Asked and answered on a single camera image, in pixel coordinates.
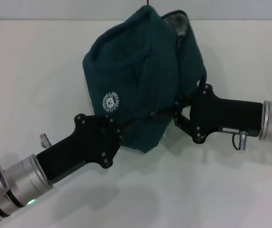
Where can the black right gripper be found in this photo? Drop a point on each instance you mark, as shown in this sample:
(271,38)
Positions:
(221,116)

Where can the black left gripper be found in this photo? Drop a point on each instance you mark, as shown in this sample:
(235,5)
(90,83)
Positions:
(83,147)

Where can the dark teal lunch bag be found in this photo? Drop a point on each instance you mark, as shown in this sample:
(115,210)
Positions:
(145,83)

